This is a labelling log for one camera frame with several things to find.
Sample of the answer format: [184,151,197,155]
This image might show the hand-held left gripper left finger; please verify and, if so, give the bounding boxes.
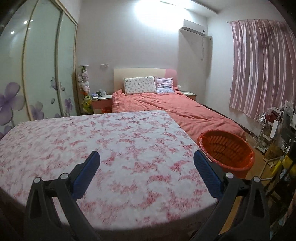
[23,151,101,241]

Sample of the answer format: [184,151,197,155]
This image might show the white air conditioner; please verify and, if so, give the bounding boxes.
[181,19,206,36]

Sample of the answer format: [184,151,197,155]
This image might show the yellow plush toy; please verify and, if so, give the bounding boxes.
[83,95,92,113]

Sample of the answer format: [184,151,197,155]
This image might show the yellow tub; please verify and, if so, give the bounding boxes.
[281,155,294,172]

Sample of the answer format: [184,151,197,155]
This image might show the coral duvet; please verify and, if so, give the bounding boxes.
[112,89,247,139]

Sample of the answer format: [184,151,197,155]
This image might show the floral tablecloth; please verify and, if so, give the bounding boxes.
[0,110,218,226]

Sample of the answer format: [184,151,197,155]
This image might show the floral pillow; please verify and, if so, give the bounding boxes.
[123,76,158,95]

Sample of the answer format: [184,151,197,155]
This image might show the white wire rack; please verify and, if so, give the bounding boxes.
[248,113,266,149]

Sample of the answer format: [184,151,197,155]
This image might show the orange plastic basket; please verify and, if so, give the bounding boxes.
[197,130,255,179]

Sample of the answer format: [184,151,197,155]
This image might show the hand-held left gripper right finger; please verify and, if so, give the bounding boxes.
[191,149,271,241]

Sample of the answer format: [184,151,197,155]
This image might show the white storage cart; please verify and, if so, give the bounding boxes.
[257,108,285,153]

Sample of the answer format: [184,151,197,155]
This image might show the hanging plush toys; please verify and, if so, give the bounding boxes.
[77,66,90,95]

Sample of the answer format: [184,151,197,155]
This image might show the pink curtain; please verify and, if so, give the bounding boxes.
[229,20,296,117]

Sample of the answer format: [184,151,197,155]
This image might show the white metal frame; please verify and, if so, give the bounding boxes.
[260,158,280,181]

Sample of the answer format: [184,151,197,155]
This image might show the brown paper bag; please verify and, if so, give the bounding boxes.
[264,144,281,160]

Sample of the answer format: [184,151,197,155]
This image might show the pink nightstand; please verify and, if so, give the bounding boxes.
[181,91,198,101]
[91,95,113,114]

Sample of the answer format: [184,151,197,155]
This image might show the striped pillow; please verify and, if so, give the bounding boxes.
[154,77,174,94]

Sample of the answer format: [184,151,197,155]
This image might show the cream pink bed headboard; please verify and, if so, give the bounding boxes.
[113,68,178,95]

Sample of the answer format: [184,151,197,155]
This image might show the glass door wardrobe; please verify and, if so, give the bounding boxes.
[0,0,79,139]

